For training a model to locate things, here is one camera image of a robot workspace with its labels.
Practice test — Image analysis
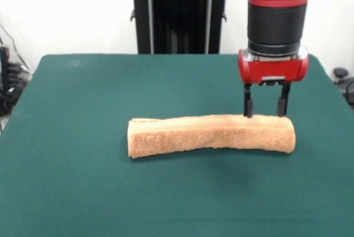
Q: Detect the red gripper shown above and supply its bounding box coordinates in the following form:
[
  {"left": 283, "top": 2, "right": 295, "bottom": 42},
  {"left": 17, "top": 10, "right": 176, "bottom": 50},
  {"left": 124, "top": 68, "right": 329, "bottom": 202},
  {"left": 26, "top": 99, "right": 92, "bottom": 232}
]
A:
[{"left": 237, "top": 46, "right": 310, "bottom": 118}]

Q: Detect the orange terry towel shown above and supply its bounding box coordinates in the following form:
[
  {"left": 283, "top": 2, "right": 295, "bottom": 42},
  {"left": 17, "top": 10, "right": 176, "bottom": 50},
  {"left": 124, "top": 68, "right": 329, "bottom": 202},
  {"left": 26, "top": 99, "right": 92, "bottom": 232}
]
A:
[{"left": 127, "top": 114, "right": 296, "bottom": 160}]

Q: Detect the dark green table cloth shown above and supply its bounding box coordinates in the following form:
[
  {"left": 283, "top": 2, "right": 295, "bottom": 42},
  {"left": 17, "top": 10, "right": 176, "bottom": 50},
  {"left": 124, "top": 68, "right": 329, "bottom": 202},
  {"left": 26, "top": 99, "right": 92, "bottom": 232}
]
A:
[{"left": 0, "top": 53, "right": 354, "bottom": 237}]

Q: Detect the black equipment stack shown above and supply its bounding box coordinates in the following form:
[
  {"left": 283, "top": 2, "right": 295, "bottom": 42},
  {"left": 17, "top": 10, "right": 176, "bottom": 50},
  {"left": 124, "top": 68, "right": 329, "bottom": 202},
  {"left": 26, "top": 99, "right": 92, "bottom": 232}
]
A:
[{"left": 0, "top": 45, "right": 32, "bottom": 117}]

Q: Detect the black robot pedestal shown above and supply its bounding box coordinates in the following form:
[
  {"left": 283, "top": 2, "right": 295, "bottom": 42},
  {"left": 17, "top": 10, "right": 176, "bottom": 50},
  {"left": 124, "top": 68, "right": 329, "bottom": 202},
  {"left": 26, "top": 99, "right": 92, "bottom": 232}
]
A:
[{"left": 121, "top": 0, "right": 229, "bottom": 55}]

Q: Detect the grey cable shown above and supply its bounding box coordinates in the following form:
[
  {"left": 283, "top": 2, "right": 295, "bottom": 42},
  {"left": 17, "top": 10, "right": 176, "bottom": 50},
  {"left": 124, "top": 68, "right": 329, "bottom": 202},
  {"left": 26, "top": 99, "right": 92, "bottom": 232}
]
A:
[{"left": 0, "top": 23, "right": 30, "bottom": 69}]

